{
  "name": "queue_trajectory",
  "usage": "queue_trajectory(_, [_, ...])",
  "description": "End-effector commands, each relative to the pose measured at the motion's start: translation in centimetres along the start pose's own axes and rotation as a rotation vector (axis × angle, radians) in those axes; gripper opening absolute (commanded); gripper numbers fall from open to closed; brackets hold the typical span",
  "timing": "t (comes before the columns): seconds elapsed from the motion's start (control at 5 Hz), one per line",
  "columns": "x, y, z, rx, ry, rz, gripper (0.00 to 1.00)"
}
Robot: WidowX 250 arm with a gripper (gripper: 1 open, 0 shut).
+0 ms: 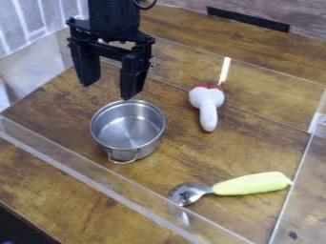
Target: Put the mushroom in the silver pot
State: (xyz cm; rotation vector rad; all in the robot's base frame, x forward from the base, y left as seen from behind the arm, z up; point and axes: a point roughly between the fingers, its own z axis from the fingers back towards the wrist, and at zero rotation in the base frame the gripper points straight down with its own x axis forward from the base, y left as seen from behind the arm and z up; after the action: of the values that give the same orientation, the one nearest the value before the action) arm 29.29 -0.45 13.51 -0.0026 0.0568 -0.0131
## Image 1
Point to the white red plush mushroom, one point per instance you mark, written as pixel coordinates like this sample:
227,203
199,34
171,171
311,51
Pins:
207,98

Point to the clear acrylic barrier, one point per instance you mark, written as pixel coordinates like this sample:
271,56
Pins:
301,224
183,222

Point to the clear acrylic front barrier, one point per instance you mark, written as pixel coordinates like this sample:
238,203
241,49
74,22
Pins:
183,222

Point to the silver metal pot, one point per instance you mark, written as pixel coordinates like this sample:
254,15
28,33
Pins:
127,129

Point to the black strip on wall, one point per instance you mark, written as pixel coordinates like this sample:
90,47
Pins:
249,19

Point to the yellow handled metal spoon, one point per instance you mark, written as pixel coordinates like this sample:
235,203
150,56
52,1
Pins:
187,193

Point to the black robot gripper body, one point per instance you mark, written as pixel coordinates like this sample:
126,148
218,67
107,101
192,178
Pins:
110,32

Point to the clear acrylic right barrier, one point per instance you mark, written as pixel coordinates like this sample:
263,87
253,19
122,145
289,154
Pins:
301,224

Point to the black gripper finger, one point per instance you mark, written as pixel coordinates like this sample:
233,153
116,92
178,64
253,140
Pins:
135,67
86,63

